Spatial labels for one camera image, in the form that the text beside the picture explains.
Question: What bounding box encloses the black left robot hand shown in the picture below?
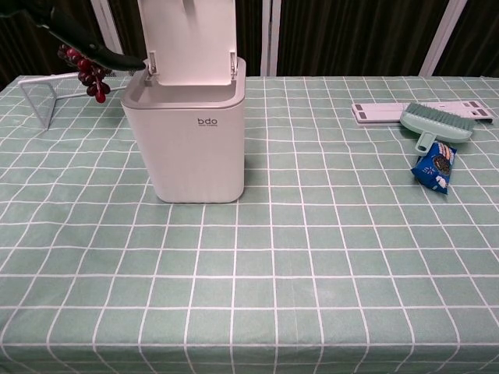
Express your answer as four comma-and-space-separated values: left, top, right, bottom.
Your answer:
37, 7, 146, 72

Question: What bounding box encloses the white trash bin lid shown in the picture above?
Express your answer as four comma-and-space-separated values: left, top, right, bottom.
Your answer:
119, 0, 247, 204

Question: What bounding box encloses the green hand brush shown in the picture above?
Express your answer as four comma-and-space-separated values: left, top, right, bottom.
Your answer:
399, 102, 476, 157

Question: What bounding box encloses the dark red grape bunch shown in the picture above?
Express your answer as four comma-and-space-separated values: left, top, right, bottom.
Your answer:
57, 43, 112, 104

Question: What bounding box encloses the dark curtain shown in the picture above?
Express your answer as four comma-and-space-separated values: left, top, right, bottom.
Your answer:
0, 0, 499, 90

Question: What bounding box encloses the green checked tablecloth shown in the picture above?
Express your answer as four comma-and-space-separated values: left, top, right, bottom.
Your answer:
0, 75, 499, 374

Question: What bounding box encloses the blue cookie packet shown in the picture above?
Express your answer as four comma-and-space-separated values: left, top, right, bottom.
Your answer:
411, 141, 458, 195

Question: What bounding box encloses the white frame post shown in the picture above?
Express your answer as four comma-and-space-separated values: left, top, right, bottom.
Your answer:
90, 0, 128, 59
419, 0, 464, 77
260, 0, 280, 77

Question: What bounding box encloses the white wire mesh rack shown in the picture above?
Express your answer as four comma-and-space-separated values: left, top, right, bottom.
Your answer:
18, 66, 129, 131

